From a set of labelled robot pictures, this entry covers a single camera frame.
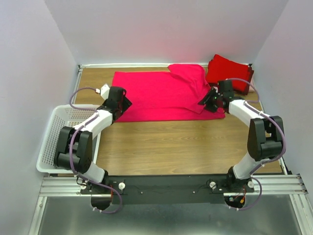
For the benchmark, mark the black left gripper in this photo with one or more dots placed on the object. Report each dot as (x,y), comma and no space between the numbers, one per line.
(125,104)

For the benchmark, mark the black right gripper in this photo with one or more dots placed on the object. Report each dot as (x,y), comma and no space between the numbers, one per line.
(207,99)

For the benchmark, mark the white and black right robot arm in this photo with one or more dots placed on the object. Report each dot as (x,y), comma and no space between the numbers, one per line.
(266,141)

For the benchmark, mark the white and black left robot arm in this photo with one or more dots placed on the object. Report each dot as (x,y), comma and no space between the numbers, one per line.
(75,144)

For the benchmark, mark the folded light pink t shirt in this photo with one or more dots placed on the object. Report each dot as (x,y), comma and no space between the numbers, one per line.
(252,88)

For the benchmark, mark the white plastic laundry basket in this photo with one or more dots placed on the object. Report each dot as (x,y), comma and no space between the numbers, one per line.
(63,115)

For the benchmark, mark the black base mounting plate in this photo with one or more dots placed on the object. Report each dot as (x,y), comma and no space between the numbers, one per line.
(171,189)

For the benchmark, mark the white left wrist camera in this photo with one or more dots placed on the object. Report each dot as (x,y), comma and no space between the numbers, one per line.
(103,91)

